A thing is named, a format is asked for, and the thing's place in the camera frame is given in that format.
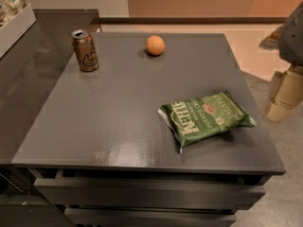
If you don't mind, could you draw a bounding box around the snack bag in tray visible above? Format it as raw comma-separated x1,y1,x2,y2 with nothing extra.
0,0,26,26

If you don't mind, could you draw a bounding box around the orange fruit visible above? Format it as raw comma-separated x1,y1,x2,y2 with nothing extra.
146,35,165,56

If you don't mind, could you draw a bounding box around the lower grey drawer front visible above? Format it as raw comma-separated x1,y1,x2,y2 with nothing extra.
64,208,236,227

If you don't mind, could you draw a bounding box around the green jalapeno chip bag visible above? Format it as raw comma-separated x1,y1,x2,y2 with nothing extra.
157,91,257,152

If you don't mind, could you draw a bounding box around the upper grey drawer front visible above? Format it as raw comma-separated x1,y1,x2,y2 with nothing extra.
35,178,265,210

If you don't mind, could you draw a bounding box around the grey drawer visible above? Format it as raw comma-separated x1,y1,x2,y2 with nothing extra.
35,178,265,210
64,208,236,227

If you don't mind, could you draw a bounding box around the white tray box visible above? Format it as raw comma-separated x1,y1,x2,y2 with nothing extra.
0,4,36,59

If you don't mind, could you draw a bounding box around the brown soda can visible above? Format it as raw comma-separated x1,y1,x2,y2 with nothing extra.
72,29,99,72

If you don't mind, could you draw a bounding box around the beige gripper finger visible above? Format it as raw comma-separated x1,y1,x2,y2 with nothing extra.
264,67,303,122
264,26,282,47

